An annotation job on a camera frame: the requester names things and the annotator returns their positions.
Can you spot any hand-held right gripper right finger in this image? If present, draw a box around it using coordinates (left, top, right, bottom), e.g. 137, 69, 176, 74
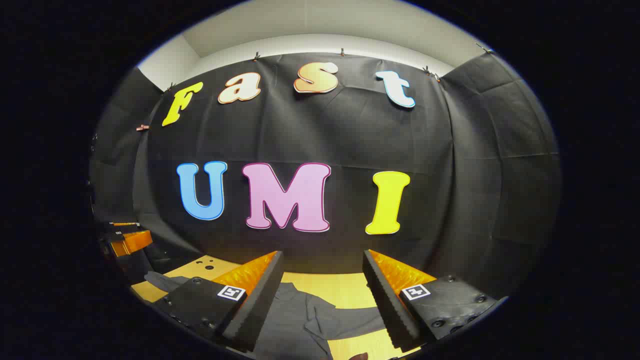
362, 249, 497, 352

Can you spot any grey collared shirt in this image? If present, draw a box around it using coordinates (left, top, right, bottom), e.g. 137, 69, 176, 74
144, 271, 388, 360

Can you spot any black backdrop cloth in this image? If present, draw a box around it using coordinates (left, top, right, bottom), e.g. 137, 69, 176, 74
89, 52, 562, 301

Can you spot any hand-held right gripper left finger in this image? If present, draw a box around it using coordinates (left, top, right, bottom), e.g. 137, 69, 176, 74
154, 251, 285, 353

